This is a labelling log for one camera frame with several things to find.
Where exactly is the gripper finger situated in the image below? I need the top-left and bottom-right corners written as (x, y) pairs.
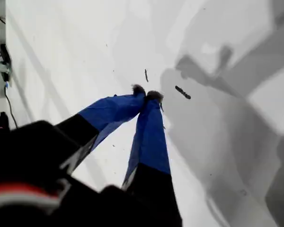
top-left (122, 90), bottom-right (180, 213)
top-left (54, 84), bottom-right (147, 171)

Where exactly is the small black scrap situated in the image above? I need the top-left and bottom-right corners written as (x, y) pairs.
top-left (174, 85), bottom-right (192, 100)

